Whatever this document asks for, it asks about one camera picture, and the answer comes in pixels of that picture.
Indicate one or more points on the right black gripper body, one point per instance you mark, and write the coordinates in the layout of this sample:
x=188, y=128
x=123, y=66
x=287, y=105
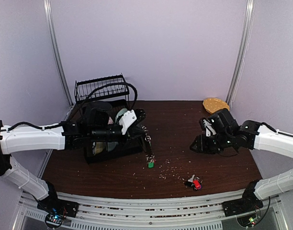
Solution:
x=206, y=140

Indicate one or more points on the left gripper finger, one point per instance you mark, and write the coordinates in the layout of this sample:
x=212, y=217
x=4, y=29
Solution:
x=141, y=144
x=141, y=131

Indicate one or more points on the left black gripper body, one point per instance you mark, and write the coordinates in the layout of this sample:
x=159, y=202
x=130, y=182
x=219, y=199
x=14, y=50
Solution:
x=130, y=136

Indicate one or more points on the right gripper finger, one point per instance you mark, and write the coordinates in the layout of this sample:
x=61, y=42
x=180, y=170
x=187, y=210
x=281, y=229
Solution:
x=197, y=147
x=198, y=141

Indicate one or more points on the keyring with green tag keys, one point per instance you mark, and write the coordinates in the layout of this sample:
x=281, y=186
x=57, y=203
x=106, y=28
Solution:
x=150, y=157

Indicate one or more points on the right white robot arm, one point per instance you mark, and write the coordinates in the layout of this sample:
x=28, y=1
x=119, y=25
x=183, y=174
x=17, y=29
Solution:
x=221, y=131

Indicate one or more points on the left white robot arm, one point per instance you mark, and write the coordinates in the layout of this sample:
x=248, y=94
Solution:
x=25, y=136

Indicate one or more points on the black tray with dishes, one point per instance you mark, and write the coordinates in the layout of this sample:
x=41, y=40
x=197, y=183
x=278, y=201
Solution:
x=106, y=141

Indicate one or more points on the key bunch with red tag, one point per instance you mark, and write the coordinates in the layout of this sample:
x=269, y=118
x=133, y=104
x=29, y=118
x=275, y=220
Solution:
x=194, y=182

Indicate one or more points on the yellow round plate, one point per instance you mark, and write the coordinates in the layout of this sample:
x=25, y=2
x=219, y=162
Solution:
x=212, y=105

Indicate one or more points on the right round circuit board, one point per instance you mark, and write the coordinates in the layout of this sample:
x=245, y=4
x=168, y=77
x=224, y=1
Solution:
x=248, y=221

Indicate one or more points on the round circuit board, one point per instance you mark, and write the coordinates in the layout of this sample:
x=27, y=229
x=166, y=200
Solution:
x=248, y=221
x=54, y=221

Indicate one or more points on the left round circuit board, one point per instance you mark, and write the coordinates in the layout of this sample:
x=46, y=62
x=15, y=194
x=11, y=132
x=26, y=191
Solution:
x=54, y=221

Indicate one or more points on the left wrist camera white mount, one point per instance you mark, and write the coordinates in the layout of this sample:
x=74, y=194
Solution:
x=125, y=118

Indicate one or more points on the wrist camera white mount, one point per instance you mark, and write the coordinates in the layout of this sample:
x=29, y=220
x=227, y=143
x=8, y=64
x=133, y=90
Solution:
x=207, y=127
x=125, y=118

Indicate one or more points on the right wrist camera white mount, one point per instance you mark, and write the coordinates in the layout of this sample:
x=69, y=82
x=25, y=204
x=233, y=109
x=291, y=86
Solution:
x=207, y=127

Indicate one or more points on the black wire dish rack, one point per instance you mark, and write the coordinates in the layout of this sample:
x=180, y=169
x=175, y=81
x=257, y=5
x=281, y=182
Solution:
x=110, y=87

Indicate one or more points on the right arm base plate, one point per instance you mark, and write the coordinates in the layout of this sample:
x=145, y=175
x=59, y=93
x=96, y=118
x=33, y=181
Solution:
x=240, y=206

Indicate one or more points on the aluminium rail frame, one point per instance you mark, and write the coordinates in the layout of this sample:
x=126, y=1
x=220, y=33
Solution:
x=185, y=213

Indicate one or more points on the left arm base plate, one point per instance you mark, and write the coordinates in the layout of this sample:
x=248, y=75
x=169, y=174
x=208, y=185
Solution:
x=62, y=208

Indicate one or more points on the right aluminium corner post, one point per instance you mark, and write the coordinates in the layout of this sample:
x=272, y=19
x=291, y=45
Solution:
x=244, y=43

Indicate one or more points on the aluminium corner post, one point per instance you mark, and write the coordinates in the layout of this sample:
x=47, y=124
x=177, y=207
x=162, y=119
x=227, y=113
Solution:
x=57, y=57
x=244, y=43

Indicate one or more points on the left aluminium corner post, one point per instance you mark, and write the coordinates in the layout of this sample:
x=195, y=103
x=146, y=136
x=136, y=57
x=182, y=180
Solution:
x=57, y=57

